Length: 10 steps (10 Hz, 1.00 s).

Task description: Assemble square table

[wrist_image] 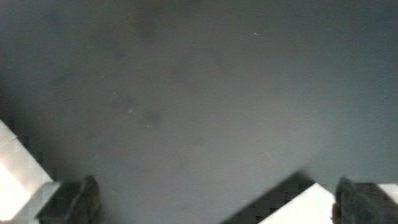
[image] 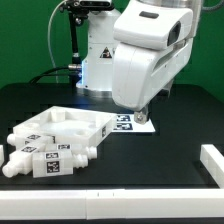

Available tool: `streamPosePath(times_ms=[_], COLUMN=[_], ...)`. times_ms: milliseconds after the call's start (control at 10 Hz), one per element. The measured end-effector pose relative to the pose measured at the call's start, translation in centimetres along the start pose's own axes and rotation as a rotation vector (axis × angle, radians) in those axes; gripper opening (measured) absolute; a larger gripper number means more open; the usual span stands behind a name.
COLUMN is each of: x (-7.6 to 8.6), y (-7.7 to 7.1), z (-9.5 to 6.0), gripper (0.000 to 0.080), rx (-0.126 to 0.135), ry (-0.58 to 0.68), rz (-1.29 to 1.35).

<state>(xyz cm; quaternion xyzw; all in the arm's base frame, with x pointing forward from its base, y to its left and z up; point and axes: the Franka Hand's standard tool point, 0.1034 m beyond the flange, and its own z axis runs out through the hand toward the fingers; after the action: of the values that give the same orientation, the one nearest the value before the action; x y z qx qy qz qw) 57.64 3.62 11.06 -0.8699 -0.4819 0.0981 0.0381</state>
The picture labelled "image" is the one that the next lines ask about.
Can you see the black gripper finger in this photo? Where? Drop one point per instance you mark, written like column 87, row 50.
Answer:
column 141, row 116

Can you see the white square table top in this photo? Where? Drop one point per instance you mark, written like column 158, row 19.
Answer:
column 70, row 125

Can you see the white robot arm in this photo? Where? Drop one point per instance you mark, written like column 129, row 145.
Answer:
column 134, row 55

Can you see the white marker tag sheet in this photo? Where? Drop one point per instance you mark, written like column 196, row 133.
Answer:
column 126, row 124

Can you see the white right fence bar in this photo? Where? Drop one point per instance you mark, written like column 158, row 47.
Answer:
column 213, row 161

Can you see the white fence bar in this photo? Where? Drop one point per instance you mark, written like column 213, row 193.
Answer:
column 213, row 161
column 1, row 155
column 111, row 204

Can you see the white front fence bar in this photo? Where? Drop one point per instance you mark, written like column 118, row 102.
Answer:
column 111, row 204

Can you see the white left fence bar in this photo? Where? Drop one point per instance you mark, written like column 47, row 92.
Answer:
column 1, row 155

